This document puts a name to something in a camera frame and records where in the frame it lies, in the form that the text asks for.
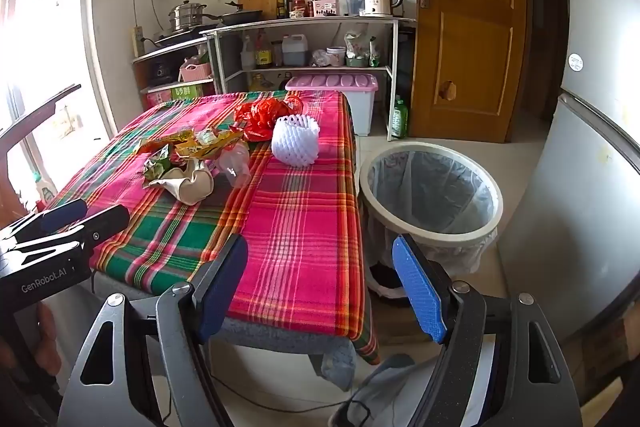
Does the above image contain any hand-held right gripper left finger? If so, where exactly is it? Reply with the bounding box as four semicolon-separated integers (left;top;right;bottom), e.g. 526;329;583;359
57;234;249;427

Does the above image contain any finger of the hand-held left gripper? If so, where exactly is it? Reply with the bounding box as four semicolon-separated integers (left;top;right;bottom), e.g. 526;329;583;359
0;198;89;244
10;205;132;259

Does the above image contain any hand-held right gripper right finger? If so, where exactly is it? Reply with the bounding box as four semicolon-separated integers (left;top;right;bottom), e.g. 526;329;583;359
391;234;583;427

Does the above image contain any white round trash bin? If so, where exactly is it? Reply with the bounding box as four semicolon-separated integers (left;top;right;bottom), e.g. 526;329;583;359
357;142;504;303

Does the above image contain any beige paper bag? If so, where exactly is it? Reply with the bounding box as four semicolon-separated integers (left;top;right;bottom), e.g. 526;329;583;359
150;159;216;206

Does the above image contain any person's left hand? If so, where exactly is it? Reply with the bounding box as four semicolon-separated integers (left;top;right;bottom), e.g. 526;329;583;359
31;303;64;375

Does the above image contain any clear plastic bin liner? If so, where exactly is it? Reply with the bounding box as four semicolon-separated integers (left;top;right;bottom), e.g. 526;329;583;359
367;151;499;299

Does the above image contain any red green plaid tablecloth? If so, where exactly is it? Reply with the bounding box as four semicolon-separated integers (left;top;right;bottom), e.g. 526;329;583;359
52;91;381;365

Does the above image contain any clear plastic cup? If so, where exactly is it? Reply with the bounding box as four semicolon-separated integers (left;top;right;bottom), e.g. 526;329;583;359
217;142;253;188

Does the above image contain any pink cardboard box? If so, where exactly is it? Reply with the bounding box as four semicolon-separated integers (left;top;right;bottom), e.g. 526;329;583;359
145;89;173;109

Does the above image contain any black rice cooker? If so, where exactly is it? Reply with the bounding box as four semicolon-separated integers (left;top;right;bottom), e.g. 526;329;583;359
150;62;174;88

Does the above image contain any white foam fruit net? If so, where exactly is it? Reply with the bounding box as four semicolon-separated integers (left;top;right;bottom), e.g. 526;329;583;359
271;114;320;168

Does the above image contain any green plastic bottle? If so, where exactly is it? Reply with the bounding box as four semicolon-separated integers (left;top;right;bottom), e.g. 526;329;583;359
390;96;410;139

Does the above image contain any pink plastic basket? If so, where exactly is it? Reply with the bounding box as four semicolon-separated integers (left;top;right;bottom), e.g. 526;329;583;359
180;62;212;82

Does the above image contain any red plastic bag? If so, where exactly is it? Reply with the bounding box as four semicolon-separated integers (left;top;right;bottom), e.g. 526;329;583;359
234;99;293;142

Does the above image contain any low white shelf rack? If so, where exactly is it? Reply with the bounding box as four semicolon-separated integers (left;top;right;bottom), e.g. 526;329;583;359
131;37;217;108

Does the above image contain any grey refrigerator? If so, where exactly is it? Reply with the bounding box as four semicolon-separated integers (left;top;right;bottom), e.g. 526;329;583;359
497;0;640;348

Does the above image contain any white storage box pink lid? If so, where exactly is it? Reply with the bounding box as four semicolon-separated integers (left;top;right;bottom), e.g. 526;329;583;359
285;74;379;136

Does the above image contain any black induction cooker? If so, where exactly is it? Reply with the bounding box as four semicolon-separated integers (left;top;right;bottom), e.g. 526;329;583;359
152;29;208;48

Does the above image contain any steel steamer pot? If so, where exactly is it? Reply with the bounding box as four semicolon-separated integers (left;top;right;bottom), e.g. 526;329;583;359
169;0;207;32

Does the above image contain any yellow label oil bottle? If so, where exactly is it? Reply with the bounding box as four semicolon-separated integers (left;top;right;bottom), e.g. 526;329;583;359
255;29;273;68

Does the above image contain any dark liquid plastic jug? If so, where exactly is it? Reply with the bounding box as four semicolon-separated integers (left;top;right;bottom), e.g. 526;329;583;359
281;33;309;68

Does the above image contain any black frying pan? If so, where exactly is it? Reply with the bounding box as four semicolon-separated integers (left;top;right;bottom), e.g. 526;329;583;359
202;4;263;26

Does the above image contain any white snack bag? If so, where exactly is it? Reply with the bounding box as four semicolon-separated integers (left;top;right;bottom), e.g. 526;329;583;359
345;32;371;59

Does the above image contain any wooden door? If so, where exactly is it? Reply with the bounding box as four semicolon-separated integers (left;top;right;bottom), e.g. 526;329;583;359
410;0;528;144

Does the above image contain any tall white shelf rack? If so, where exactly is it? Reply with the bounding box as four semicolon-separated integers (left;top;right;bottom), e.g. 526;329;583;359
202;17;418;142

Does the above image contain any black floor cable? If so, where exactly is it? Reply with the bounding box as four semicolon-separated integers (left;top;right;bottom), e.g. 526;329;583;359
210;372;351;414

